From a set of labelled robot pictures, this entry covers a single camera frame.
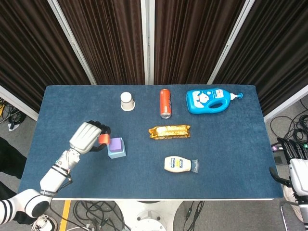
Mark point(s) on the white partition base rail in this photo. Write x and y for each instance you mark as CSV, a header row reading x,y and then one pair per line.
x,y
286,104
16,102

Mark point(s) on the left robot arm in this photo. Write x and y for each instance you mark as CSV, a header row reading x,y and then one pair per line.
x,y
50,180

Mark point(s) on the blue detergent bottle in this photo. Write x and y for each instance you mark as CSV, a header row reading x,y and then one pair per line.
x,y
199,101

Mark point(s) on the white paper cup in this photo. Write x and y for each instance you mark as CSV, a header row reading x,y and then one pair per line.
x,y
127,102

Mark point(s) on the large light blue cube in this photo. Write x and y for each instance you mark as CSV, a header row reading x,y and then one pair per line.
x,y
118,155

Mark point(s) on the white sneaker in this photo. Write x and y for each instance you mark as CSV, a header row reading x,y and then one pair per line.
x,y
44,223
290,195

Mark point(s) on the medium purple cube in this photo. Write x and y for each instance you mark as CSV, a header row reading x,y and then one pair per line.
x,y
116,145

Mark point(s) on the small orange yellow cube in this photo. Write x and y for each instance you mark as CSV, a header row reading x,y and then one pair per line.
x,y
104,139

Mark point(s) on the person black trousers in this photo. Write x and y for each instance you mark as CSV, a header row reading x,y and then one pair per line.
x,y
10,156

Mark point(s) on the gold biscuit packet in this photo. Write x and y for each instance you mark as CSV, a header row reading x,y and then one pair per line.
x,y
169,132

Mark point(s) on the mayonnaise squeeze bottle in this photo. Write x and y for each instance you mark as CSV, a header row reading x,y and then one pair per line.
x,y
176,164

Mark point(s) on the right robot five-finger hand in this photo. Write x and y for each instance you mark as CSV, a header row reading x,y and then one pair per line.
x,y
300,175

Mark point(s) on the black power strip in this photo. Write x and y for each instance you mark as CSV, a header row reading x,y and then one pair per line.
x,y
274,147

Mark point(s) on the yellow floor tape strip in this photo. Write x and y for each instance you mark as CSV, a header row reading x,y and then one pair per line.
x,y
65,215

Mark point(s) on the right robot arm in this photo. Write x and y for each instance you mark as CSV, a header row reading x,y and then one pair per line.
x,y
303,207

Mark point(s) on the orange drink can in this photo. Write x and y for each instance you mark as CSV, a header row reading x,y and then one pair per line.
x,y
165,103

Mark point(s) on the metal chair frame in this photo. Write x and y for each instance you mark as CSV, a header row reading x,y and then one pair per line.
x,y
284,211

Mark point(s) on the white partition post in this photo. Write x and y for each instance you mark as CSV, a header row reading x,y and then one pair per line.
x,y
147,36
230,43
73,43

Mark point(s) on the dark brown pleated partition panel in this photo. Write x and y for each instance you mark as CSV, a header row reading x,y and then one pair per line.
x,y
108,36
29,48
276,48
192,36

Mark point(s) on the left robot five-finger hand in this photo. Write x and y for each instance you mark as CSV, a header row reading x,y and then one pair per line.
x,y
84,137

